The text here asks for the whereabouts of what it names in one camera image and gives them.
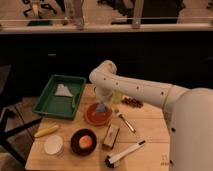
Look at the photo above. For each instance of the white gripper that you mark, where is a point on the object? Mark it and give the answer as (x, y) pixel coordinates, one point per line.
(104, 98)

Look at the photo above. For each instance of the blue sponge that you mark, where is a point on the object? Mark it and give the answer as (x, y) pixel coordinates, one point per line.
(101, 107)

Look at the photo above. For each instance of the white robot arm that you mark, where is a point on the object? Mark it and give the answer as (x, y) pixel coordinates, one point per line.
(189, 114)

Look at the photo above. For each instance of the red bowl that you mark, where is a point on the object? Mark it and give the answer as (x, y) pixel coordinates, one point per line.
(95, 118)

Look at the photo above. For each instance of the dark bowl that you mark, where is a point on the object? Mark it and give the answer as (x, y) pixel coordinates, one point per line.
(74, 144)

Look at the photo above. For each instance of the green plastic cup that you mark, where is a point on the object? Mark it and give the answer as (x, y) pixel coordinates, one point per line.
(117, 97)

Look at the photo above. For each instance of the silver fork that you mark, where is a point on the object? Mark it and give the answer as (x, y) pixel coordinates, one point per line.
(120, 115)

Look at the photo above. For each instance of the bunch of red grapes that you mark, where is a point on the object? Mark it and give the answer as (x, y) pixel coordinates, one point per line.
(132, 102)

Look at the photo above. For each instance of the white cloth in tray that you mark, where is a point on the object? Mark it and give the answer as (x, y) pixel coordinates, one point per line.
(62, 90)

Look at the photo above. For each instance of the small brown box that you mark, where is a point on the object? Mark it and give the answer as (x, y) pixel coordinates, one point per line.
(111, 135)

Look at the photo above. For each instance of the orange fruit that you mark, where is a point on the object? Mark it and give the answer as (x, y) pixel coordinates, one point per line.
(85, 142)

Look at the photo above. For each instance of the green plastic tray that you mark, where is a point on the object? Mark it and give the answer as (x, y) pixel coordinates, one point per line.
(62, 107)

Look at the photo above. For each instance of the white dish brush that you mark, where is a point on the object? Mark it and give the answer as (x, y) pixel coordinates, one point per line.
(111, 161)

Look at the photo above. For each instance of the white lidded container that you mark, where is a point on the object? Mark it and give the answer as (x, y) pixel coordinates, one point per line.
(53, 145)

